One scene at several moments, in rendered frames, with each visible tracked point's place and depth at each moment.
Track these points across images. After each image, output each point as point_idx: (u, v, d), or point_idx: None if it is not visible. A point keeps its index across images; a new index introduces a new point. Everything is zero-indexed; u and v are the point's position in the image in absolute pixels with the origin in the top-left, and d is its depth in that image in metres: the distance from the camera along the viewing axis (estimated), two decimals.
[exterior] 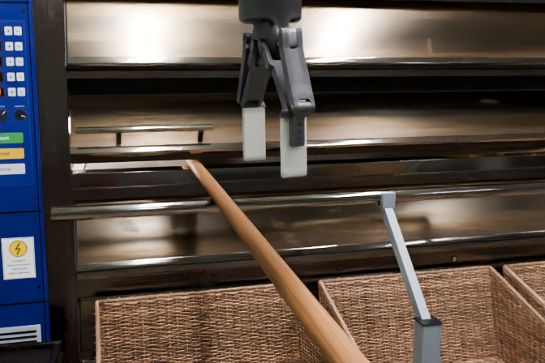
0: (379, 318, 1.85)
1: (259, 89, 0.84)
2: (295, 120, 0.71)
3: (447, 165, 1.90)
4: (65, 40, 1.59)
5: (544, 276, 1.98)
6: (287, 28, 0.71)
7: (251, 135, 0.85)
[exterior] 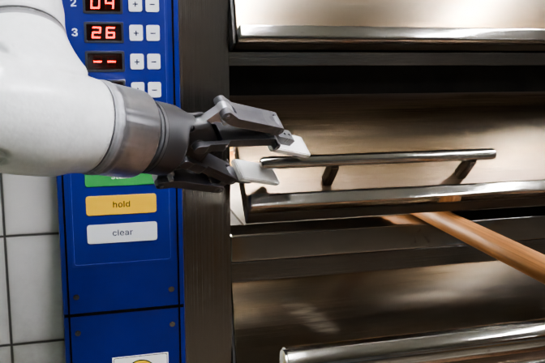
0: None
1: (245, 139, 0.73)
2: None
3: None
4: None
5: None
6: (152, 176, 0.73)
7: None
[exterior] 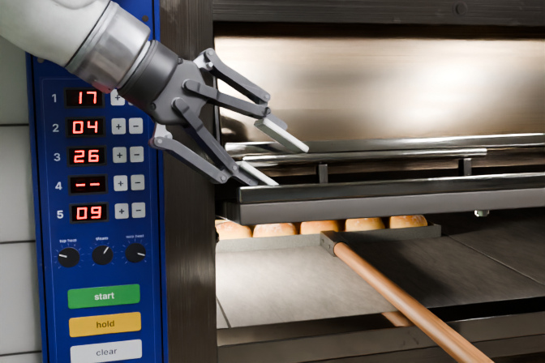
0: None
1: (237, 109, 0.78)
2: (232, 177, 0.78)
3: None
4: (213, 109, 0.87)
5: None
6: (150, 144, 0.73)
7: (278, 139, 0.81)
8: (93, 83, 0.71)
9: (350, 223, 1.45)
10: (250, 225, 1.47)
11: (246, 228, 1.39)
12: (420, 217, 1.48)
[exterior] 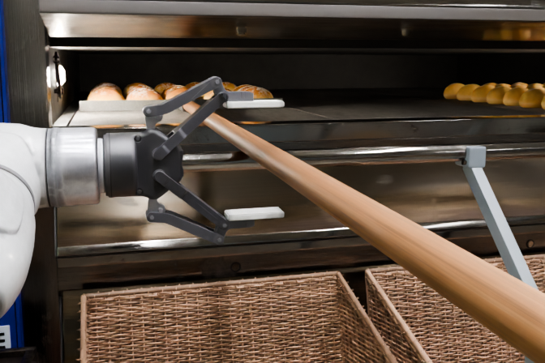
0: (440, 318, 1.47)
1: (204, 117, 0.77)
2: (229, 226, 0.80)
3: (523, 125, 1.52)
4: None
5: None
6: (146, 216, 0.78)
7: (253, 106, 0.79)
8: None
9: (207, 94, 1.80)
10: (127, 98, 1.82)
11: (119, 95, 1.74)
12: (266, 91, 1.83)
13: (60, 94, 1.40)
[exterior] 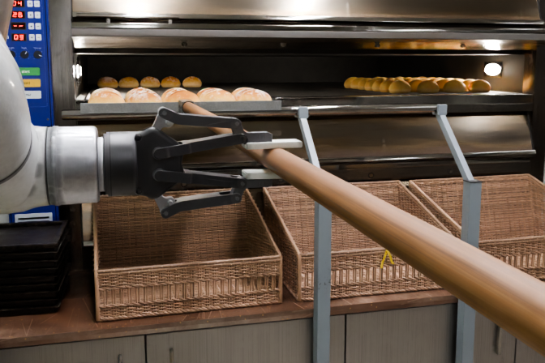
0: (310, 217, 2.42)
1: (216, 147, 0.78)
2: (246, 185, 0.80)
3: (363, 101, 2.47)
4: (70, 0, 2.16)
5: (442, 190, 2.55)
6: (162, 214, 0.78)
7: None
8: None
9: (206, 96, 1.82)
10: None
11: (119, 97, 1.76)
12: (264, 94, 1.85)
13: (79, 81, 2.35)
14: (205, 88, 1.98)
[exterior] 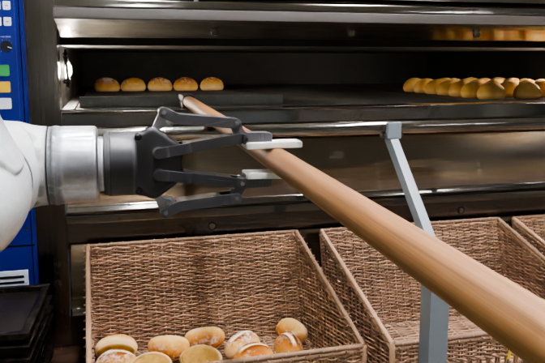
0: (383, 270, 1.77)
1: (216, 147, 0.78)
2: (246, 185, 0.80)
3: (453, 111, 1.82)
4: None
5: None
6: (162, 214, 0.78)
7: None
8: None
9: None
10: None
11: (131, 337, 1.56)
12: None
13: (68, 84, 1.70)
14: (247, 347, 1.50)
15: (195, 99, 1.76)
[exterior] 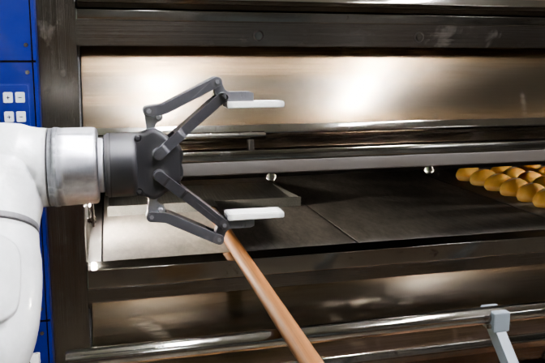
0: None
1: (204, 117, 0.77)
2: (229, 226, 0.80)
3: (539, 245, 1.57)
4: (79, 105, 1.26)
5: None
6: (146, 216, 0.78)
7: (253, 106, 0.79)
8: None
9: None
10: None
11: None
12: None
13: (93, 224, 1.45)
14: None
15: (216, 204, 1.84)
